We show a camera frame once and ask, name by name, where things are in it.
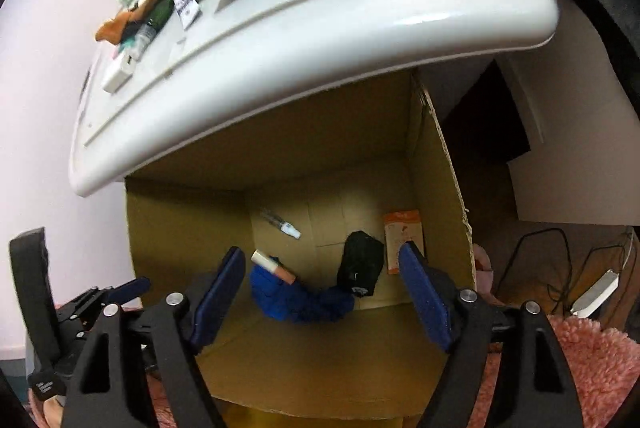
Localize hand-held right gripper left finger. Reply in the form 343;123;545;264
62;246;247;428

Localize blue cloth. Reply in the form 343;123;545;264
248;265;356;325

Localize brown cardboard box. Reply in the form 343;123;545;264
122;68;476;424

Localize white capped clear pen tube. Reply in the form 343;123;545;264
260;208;302;240

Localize black cable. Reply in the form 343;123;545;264
505;228;574;311

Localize peach lip balm tube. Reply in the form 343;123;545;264
250;249;298;285

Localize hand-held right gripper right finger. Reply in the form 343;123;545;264
397;240;586;428

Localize brown crumpled wrapper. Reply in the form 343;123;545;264
95;0;173;46

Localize white bed frame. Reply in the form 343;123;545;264
492;0;640;229

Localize black pouch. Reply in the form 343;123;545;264
336;230;385;299

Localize pink plush item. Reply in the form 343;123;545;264
472;244;496;299

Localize dark green bottle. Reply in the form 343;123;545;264
131;0;173;58

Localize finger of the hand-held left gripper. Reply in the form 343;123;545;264
102;277;152;305

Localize orange paper packet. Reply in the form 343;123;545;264
382;209;426;276

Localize white plastic storage box lid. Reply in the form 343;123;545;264
67;0;561;199

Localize white power adapter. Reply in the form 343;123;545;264
570;268;621;316

